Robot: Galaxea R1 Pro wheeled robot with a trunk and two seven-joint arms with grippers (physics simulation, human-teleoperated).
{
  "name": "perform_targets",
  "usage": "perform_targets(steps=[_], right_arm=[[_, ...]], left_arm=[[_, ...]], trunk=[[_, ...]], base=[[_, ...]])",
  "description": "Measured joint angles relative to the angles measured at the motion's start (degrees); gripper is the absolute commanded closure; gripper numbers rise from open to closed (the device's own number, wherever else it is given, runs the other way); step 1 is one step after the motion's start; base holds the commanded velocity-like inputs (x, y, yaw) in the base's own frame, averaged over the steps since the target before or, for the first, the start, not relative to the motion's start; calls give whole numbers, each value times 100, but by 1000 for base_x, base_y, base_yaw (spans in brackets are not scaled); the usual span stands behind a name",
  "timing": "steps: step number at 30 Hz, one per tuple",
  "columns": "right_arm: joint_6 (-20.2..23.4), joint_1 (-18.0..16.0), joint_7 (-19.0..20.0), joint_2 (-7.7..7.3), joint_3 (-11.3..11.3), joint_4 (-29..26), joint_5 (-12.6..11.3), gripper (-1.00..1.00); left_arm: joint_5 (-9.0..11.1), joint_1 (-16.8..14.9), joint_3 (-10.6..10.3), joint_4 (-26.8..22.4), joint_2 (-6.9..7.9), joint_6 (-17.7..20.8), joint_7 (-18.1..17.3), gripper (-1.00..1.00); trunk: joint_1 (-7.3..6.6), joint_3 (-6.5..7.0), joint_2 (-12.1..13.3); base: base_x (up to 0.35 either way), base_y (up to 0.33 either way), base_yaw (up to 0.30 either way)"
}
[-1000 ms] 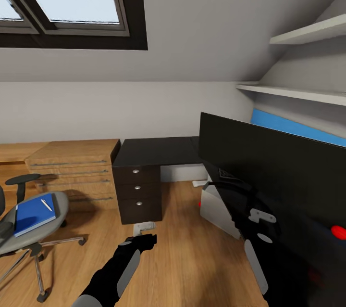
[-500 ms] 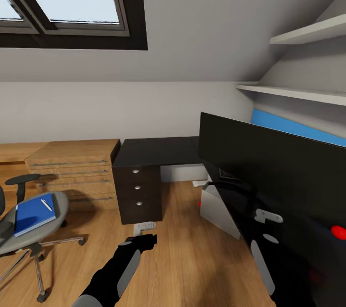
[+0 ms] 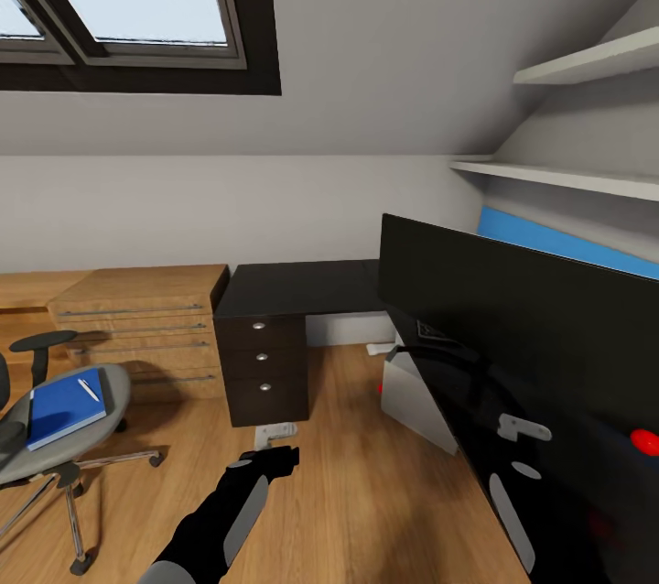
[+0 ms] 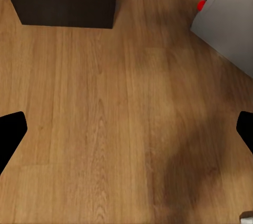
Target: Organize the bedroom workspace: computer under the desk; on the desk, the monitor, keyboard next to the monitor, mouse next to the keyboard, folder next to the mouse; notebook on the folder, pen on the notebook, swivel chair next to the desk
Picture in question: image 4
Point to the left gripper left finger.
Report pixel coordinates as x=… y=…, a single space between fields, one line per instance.
x=12 y=129

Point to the desktop computer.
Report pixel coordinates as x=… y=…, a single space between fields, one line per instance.
x=227 y=26

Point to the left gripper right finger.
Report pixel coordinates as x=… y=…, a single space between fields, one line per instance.
x=245 y=128

